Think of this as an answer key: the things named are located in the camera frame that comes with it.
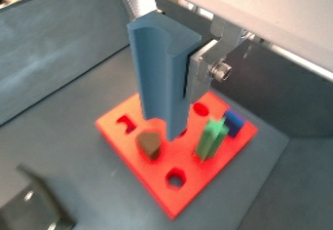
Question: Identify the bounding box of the red shape sorter base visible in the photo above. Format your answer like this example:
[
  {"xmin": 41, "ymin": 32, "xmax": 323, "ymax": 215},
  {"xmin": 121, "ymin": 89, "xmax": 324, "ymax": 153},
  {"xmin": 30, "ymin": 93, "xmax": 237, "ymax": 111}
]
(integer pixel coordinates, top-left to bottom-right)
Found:
[{"xmin": 96, "ymin": 93, "xmax": 257, "ymax": 218}]

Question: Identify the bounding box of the black curved fixture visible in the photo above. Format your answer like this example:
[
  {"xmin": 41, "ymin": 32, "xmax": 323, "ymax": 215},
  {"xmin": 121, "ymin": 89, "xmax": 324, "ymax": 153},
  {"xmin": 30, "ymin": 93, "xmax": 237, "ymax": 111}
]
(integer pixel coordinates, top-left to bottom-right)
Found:
[{"xmin": 0, "ymin": 164, "xmax": 74, "ymax": 230}]

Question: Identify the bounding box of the green star peg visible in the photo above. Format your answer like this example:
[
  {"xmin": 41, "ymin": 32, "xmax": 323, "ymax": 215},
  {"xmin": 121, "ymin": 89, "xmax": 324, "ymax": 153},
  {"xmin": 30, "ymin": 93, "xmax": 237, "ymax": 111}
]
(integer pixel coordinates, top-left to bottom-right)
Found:
[{"xmin": 195, "ymin": 118, "xmax": 228, "ymax": 162}]

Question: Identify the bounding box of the dark blue peg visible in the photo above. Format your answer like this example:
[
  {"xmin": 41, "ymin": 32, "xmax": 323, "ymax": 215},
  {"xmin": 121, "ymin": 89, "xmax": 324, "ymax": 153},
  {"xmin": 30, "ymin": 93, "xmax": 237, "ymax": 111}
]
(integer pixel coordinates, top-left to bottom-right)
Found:
[{"xmin": 223, "ymin": 110, "xmax": 244, "ymax": 137}]

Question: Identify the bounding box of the brown triangular peg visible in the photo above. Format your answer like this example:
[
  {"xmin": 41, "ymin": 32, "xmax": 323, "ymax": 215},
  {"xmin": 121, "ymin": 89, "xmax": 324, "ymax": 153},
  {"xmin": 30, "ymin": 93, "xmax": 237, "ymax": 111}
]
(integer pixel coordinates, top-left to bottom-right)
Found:
[{"xmin": 136, "ymin": 132, "xmax": 161, "ymax": 161}]

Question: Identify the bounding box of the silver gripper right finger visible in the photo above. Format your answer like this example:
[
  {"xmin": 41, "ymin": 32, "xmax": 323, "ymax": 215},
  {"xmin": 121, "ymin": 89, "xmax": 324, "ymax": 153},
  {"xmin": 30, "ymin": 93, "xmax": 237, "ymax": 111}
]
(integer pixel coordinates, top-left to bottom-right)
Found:
[{"xmin": 184, "ymin": 16, "xmax": 251, "ymax": 103}]

